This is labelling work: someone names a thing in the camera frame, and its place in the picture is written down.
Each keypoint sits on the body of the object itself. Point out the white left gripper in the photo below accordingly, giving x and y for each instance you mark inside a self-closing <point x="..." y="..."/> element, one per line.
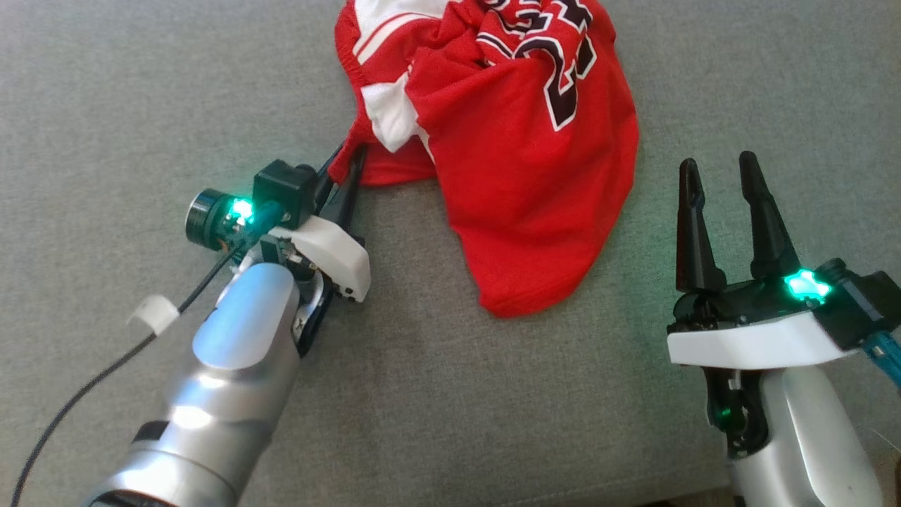
<point x="331" y="257"/>

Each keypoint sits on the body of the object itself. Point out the grey fabric sofa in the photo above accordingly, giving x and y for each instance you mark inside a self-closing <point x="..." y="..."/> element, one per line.
<point x="105" y="105"/>

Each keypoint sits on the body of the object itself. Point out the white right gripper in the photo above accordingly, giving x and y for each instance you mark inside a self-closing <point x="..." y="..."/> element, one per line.
<point x="746" y="341"/>

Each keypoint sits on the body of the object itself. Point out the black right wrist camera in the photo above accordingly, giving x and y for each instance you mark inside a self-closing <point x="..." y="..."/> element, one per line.
<point x="869" y="299"/>

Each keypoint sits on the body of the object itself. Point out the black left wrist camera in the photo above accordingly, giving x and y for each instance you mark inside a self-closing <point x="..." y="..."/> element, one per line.
<point x="281" y="186"/>

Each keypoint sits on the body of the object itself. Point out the red basketball jersey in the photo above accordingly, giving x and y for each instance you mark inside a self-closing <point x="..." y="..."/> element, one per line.
<point x="528" y="211"/>

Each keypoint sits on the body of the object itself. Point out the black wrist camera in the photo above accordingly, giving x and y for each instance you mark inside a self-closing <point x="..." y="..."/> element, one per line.
<point x="281" y="186"/>
<point x="869" y="299"/>

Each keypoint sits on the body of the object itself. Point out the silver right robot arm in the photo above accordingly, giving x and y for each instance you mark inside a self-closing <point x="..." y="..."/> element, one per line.
<point x="809" y="451"/>

